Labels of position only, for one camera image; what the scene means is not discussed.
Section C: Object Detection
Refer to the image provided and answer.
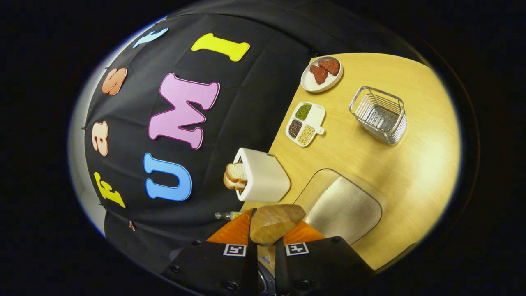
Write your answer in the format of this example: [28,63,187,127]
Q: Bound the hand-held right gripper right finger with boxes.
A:
[275,221,375,296]

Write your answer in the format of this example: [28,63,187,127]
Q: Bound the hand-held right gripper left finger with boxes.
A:
[161,208,258,296]

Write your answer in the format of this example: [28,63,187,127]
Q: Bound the wooden spoon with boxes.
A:
[249,204,307,266]

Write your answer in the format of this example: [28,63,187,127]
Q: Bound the metal wire chopstick holder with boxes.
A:
[349,86,407,146]

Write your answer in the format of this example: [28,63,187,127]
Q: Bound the clear plastic rice box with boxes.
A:
[293,169,387,247]

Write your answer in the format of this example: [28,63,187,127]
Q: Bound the white toaster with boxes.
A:
[233,147,291,203]

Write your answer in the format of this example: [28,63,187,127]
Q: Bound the pale yellow soybeans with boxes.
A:
[297,125,316,145]

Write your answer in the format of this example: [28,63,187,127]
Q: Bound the white divided dish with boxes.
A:
[285,102,326,147]

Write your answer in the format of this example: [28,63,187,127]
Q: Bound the round white plate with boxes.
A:
[301,56,344,93]

